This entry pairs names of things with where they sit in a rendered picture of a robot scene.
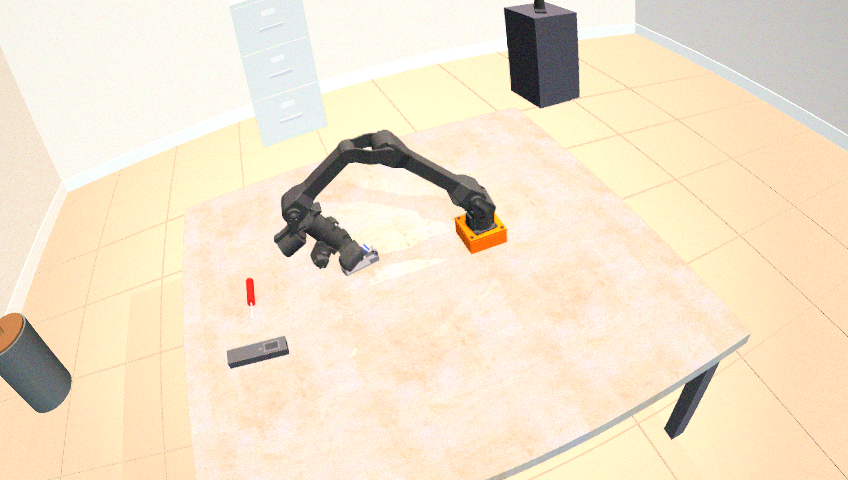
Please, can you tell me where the red-handled screwdriver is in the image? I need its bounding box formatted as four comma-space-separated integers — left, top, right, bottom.
246, 278, 255, 320

